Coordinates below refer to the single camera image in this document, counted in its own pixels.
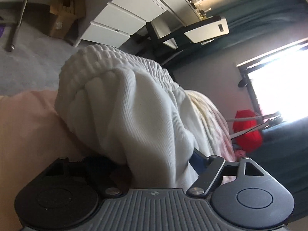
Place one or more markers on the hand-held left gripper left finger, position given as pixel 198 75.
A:
pixel 95 166

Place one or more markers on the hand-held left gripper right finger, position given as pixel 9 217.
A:
pixel 196 160

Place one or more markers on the white ribbed pants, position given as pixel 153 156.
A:
pixel 134 105

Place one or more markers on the floral pink blanket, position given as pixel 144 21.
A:
pixel 211 122

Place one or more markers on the red bag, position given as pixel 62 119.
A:
pixel 247 131

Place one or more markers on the pink bed sheet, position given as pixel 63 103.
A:
pixel 26 130

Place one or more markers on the bright window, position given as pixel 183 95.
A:
pixel 279 81

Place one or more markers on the black and white chair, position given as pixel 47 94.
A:
pixel 154 42

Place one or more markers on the white box appliance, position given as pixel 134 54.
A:
pixel 209 30

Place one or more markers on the white drawer cabinet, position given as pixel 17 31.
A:
pixel 120 16

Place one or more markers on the white dressing table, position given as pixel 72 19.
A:
pixel 175 4

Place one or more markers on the cardboard box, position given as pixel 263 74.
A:
pixel 63 12

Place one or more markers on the row of small bottles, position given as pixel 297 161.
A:
pixel 195 0

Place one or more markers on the metal pole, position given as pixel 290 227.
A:
pixel 18 21

